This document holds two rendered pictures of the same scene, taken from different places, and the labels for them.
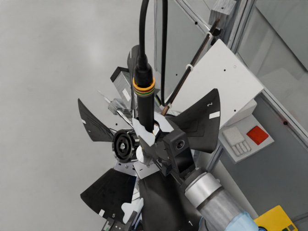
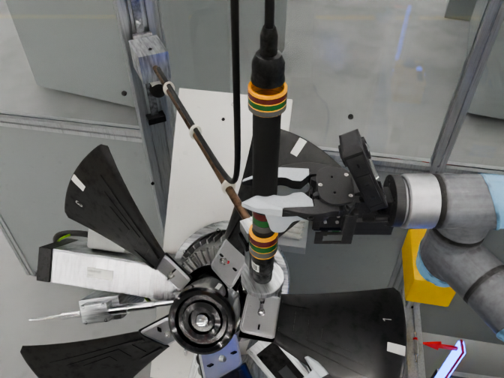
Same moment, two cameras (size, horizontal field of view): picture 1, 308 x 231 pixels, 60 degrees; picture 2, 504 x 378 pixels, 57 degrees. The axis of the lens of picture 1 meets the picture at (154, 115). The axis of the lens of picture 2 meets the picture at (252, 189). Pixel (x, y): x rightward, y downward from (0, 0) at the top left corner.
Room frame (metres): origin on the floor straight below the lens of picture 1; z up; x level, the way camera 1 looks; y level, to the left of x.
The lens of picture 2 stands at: (0.07, 0.38, 1.93)
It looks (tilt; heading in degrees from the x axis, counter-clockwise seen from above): 44 degrees down; 308
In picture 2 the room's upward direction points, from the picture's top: straight up
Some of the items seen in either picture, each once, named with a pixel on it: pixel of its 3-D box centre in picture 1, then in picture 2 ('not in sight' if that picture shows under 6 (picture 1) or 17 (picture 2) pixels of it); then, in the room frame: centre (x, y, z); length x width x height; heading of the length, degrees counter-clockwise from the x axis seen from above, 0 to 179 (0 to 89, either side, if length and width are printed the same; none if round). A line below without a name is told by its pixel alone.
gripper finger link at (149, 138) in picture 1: (142, 136); (277, 216); (0.30, 0.03, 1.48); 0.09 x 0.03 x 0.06; 46
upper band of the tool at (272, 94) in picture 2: (144, 85); (267, 97); (0.32, 0.02, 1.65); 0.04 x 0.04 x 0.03
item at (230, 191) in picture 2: (189, 68); (194, 132); (0.60, -0.12, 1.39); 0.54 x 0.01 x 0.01; 153
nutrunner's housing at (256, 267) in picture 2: (145, 121); (264, 191); (0.32, 0.02, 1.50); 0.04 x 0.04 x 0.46
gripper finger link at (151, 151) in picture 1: (154, 145); (314, 204); (0.26, 0.00, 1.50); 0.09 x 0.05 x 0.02; 46
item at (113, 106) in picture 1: (114, 107); (97, 311); (0.64, 0.17, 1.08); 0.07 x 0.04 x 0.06; 38
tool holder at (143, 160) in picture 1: (148, 145); (259, 257); (0.33, 0.02, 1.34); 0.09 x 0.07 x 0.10; 153
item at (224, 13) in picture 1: (222, 12); (149, 58); (0.88, -0.27, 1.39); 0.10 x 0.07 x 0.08; 153
